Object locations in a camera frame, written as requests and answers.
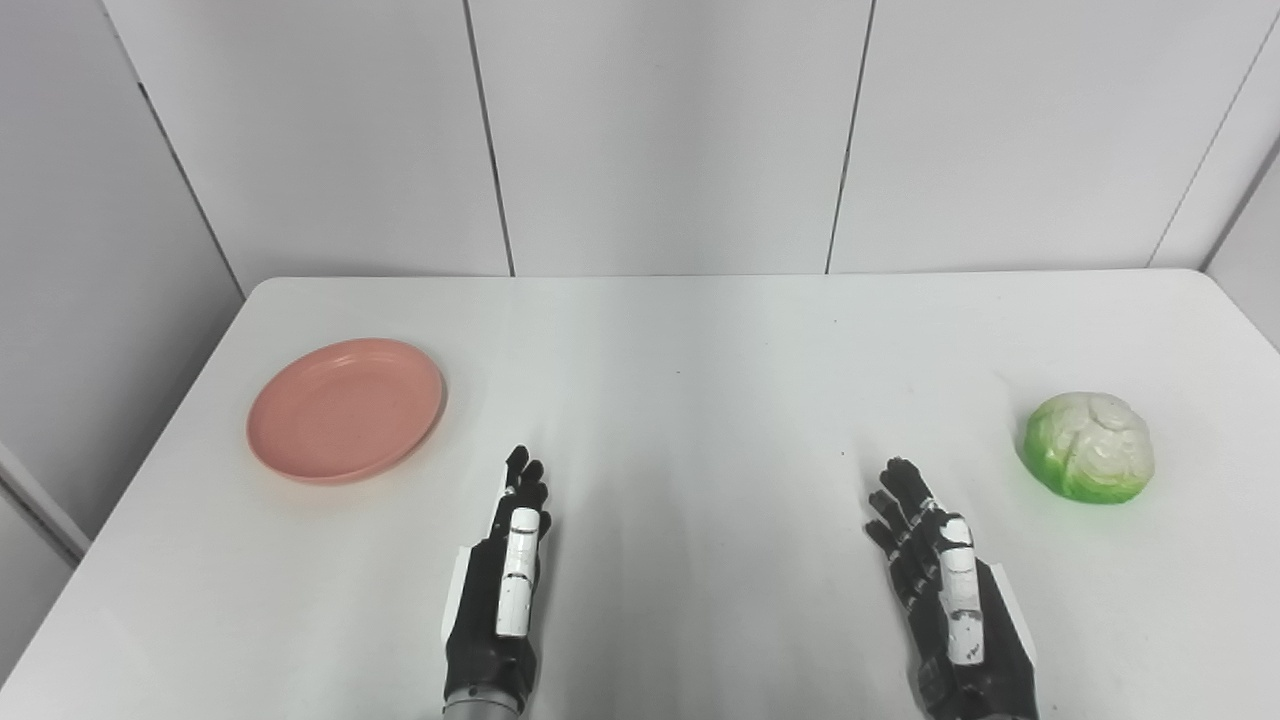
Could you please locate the pink round plate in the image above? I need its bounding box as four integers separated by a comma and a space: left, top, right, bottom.
246, 338, 446, 486

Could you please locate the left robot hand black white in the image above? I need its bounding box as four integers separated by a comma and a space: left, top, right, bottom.
443, 445, 553, 701

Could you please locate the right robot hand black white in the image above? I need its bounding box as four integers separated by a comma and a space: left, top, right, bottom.
865, 458, 1039, 720

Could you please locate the green white toy cabbage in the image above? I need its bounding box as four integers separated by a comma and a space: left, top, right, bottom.
1015, 391, 1156, 505

